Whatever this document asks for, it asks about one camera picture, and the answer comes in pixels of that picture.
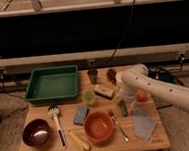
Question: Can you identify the black cable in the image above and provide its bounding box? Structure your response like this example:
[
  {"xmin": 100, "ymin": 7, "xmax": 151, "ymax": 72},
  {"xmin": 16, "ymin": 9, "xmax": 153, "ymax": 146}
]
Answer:
[{"xmin": 100, "ymin": 0, "xmax": 144, "ymax": 64}]

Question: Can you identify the dark grapes bunch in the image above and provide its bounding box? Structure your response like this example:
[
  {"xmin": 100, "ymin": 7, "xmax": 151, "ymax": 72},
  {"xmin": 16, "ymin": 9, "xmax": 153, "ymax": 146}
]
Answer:
[{"xmin": 107, "ymin": 68, "xmax": 117, "ymax": 84}]

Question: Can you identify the orange bowl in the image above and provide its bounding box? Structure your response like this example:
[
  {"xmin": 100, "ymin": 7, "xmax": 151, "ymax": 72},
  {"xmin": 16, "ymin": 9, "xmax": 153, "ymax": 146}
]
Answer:
[{"xmin": 84, "ymin": 111, "xmax": 114, "ymax": 145}]

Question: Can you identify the blue sponge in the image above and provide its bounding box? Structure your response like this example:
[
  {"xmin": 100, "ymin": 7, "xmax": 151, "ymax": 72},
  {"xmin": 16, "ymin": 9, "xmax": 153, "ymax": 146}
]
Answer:
[{"xmin": 73, "ymin": 106, "xmax": 88, "ymax": 126}]

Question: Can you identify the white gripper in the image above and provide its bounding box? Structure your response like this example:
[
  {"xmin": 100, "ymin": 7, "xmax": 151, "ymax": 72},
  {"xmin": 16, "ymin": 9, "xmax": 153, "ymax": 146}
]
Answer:
[{"xmin": 117, "ymin": 84, "xmax": 137, "ymax": 103}]

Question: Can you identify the red tomato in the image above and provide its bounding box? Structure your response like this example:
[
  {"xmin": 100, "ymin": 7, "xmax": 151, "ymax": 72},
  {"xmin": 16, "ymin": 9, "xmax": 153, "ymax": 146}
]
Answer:
[{"xmin": 136, "ymin": 90, "xmax": 147, "ymax": 102}]

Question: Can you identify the dark red bowl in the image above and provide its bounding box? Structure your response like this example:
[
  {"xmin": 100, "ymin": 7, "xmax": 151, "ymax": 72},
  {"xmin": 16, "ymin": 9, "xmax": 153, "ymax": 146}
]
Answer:
[{"xmin": 22, "ymin": 118, "xmax": 50, "ymax": 147}]

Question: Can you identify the green pepper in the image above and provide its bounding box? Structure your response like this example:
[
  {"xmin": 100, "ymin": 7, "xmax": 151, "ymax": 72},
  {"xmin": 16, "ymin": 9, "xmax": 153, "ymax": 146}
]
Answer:
[{"xmin": 119, "ymin": 101, "xmax": 128, "ymax": 116}]

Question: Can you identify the metal cup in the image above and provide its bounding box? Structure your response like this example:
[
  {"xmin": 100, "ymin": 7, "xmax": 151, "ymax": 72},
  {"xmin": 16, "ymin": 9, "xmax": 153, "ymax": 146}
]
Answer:
[{"xmin": 88, "ymin": 68, "xmax": 98, "ymax": 84}]

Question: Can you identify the grey blue cloth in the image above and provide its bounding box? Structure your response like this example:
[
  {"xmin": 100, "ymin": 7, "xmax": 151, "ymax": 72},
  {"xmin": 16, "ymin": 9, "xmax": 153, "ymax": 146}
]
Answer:
[{"xmin": 132, "ymin": 106, "xmax": 156, "ymax": 141}]

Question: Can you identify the yellow corn piece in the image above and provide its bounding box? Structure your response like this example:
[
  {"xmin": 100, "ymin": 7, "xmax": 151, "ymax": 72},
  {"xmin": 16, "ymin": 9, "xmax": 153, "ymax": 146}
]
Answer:
[{"xmin": 68, "ymin": 131, "xmax": 91, "ymax": 151}]

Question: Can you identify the metal fork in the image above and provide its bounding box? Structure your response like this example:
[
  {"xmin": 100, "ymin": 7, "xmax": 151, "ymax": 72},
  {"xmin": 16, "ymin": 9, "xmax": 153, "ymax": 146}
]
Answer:
[{"xmin": 108, "ymin": 110, "xmax": 130, "ymax": 142}]

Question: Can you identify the wooden table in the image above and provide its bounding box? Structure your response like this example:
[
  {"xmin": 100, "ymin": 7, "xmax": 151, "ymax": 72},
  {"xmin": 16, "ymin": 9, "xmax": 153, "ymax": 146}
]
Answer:
[{"xmin": 19, "ymin": 71, "xmax": 170, "ymax": 151}]

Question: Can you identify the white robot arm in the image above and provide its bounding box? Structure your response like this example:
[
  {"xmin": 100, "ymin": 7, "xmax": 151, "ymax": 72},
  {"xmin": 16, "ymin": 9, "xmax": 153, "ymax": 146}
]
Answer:
[{"xmin": 115, "ymin": 63, "xmax": 189, "ymax": 113}]

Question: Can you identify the green plastic tray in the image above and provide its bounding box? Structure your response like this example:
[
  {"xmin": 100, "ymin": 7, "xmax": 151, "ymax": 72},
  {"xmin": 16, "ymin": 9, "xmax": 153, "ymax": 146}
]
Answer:
[{"xmin": 25, "ymin": 65, "xmax": 79, "ymax": 104}]

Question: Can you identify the small green cup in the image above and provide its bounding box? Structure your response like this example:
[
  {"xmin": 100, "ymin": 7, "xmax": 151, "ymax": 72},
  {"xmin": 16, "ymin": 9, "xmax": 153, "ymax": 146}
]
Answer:
[{"xmin": 84, "ymin": 90, "xmax": 96, "ymax": 107}]

